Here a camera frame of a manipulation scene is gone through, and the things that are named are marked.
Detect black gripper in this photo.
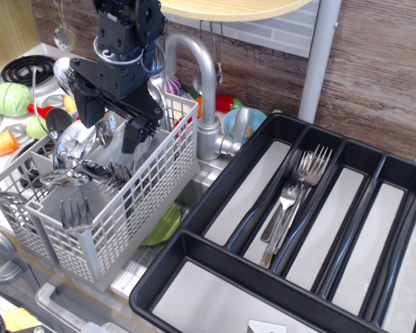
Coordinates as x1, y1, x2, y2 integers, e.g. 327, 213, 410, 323
70, 58, 162, 153

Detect steel fork mid basket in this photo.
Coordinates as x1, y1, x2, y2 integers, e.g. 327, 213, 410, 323
96, 162, 132, 194

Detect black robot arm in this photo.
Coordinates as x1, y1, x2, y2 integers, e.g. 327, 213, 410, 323
69, 1, 166, 154

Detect steel spoon back basket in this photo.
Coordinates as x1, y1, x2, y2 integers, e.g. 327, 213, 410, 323
148, 81, 171, 131

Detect grey plastic cutlery basket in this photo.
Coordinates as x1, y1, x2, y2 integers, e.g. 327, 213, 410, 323
0, 94, 199, 291

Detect steel fork front basket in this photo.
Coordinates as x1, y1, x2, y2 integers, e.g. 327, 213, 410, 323
60, 197, 93, 232

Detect lower steel fork in tray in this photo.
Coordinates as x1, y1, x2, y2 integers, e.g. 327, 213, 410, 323
259, 182, 304, 268

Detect steel fork in tray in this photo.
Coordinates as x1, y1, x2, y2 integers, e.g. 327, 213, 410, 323
270, 145, 333, 255
259, 182, 304, 268

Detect upper steel fork in tray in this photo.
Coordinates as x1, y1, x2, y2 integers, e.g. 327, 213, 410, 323
270, 145, 333, 255

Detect black cutlery tray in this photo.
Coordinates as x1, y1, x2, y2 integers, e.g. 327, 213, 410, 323
129, 114, 416, 332

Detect small steel spoon middle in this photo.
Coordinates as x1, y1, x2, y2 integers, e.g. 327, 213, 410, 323
96, 111, 116, 148

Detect large shiny steel spoon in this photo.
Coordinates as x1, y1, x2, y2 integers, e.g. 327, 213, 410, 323
53, 120, 96, 169

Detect dark steel spoon left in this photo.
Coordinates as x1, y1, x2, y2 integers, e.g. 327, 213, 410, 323
46, 108, 74, 141

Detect purple toy onion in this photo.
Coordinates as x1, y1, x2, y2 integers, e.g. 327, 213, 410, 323
164, 76, 182, 96

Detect steel slotted spoon back left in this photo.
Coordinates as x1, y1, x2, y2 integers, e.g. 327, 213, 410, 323
53, 57, 75, 100

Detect steel spoon lying sideways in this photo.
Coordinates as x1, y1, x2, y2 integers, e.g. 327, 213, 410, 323
40, 168, 112, 187

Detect light green toy apple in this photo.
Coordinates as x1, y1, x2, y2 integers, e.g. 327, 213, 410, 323
26, 117, 47, 139

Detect hanging metal skimmer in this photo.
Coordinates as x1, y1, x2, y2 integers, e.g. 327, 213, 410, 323
53, 1, 77, 53

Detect silver curved faucet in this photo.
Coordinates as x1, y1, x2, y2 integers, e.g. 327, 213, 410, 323
165, 31, 251, 160

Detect green toy cabbage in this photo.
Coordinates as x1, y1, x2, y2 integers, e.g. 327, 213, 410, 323
0, 83, 33, 117

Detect black stove coil burner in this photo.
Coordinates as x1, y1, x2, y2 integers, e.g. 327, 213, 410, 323
0, 55, 55, 87

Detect orange toy carrot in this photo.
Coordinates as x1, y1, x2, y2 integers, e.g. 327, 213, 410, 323
0, 130, 19, 157

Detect red toy pepper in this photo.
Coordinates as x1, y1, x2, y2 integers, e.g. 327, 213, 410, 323
193, 94, 245, 113

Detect green toy leaf in sink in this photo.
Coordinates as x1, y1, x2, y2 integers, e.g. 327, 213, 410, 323
141, 203, 181, 246

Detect steel spoon left edge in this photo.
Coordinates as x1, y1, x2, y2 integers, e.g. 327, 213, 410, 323
0, 190, 28, 205

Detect light blue bowl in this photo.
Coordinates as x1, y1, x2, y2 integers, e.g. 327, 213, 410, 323
223, 108, 267, 143

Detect yellow toy bottom left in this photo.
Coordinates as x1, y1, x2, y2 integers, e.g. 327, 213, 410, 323
3, 307, 39, 332

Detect grey metal pole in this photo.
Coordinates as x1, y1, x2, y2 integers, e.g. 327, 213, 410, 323
297, 0, 342, 123

